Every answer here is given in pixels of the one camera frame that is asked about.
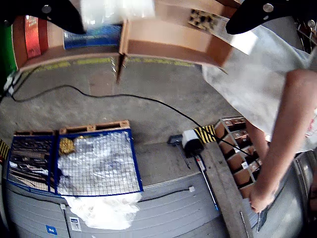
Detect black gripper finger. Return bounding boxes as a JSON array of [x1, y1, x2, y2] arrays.
[[225, 0, 317, 35], [0, 0, 86, 35]]

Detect blue product box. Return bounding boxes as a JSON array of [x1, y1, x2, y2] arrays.
[[63, 24, 122, 50]]

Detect white product box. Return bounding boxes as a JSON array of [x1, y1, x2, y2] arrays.
[[80, 0, 156, 27]]

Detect pink product box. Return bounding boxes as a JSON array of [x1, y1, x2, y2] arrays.
[[24, 15, 42, 60]]

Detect white leopard print box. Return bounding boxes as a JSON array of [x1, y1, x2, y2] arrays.
[[187, 8, 260, 56]]

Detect white grey box device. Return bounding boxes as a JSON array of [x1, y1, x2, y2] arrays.
[[182, 128, 206, 158]]

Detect brown cardboard bin rack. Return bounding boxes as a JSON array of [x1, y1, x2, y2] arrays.
[[214, 116, 264, 199]]

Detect person hand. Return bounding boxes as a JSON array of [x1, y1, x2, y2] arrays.
[[248, 188, 276, 213]]

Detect person in white shirt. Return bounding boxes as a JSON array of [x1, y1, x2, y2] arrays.
[[202, 23, 317, 153]]

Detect green metal workstation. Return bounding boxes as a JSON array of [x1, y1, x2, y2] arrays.
[[0, 23, 18, 84]]

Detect wooden pallet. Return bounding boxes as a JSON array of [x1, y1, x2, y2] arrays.
[[13, 130, 57, 136], [59, 120, 131, 135]]

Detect yellow black striped bumper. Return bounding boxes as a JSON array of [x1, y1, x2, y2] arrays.
[[194, 125, 216, 145]]

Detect black scraper tool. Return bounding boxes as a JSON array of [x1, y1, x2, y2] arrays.
[[167, 134, 191, 170]]

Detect white plastic sheet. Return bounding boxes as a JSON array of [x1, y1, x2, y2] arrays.
[[58, 133, 143, 230]]

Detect black floor cable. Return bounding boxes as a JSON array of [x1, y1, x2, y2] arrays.
[[11, 85, 253, 157]]

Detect blue wire mesh crate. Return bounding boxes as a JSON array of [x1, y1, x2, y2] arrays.
[[54, 128, 144, 197], [6, 135, 57, 193]]

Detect long thin handled tool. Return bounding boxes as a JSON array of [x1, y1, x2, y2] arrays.
[[194, 155, 220, 212]]

